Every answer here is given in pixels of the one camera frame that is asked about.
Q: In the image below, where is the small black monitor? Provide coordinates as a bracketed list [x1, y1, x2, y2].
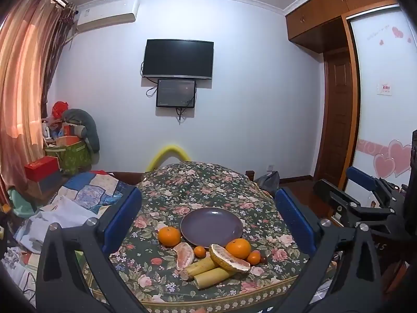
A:
[156, 78, 197, 109]

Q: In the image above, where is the peeled pomelo segment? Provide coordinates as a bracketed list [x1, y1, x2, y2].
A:
[173, 242, 196, 272]

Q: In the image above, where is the large orange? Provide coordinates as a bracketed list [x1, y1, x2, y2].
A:
[158, 226, 181, 248]
[225, 238, 252, 260]

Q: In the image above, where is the pink sheer curtain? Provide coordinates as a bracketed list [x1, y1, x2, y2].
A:
[0, 0, 66, 203]

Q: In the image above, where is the brown wooden door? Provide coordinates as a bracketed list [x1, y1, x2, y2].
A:
[314, 47, 362, 190]

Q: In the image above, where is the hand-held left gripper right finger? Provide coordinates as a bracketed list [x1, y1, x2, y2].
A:
[274, 186, 382, 313]

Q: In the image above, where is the white air conditioner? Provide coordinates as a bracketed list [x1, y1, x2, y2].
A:
[76, 0, 140, 33]

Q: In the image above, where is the white cloth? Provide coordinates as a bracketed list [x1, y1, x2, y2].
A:
[15, 199, 98, 255]

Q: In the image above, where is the red gift box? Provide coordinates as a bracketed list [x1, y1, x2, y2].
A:
[24, 156, 59, 180]

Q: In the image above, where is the wooden overhead cabinet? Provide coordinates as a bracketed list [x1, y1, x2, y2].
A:
[285, 0, 400, 53]

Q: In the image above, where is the purple plate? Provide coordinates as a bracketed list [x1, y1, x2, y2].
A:
[180, 208, 244, 248]

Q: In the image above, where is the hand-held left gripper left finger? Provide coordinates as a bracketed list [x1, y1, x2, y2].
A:
[35, 186, 143, 313]

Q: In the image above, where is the patchwork quilt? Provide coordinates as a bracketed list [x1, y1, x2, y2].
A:
[42, 170, 137, 217]

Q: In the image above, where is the black television cable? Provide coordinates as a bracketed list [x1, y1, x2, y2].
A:
[141, 60, 158, 98]

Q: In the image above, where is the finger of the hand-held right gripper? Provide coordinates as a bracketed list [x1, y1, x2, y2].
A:
[346, 166, 403, 203]
[313, 179, 396, 226]

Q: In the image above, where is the white wardrobe door with hearts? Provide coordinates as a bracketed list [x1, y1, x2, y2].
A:
[345, 7, 417, 209]

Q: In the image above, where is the floral tablecloth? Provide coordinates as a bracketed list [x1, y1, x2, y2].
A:
[81, 161, 313, 313]

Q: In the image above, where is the brown patterned curtain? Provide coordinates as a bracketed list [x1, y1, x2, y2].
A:
[41, 3, 78, 119]

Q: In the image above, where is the pomelo wedge with rind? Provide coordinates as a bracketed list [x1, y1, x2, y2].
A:
[209, 244, 251, 273]

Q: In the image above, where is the black wall television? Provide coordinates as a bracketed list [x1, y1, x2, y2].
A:
[143, 39, 214, 81]

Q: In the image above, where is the grey bag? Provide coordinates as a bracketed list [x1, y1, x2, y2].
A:
[256, 170, 281, 197]

